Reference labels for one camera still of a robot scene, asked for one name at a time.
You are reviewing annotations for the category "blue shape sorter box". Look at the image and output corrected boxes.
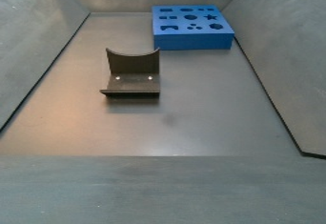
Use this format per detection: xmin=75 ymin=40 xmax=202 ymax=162
xmin=151 ymin=5 xmax=234 ymax=51

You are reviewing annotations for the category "black curved holder stand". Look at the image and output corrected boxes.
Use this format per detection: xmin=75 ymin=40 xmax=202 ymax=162
xmin=100 ymin=49 xmax=160 ymax=96

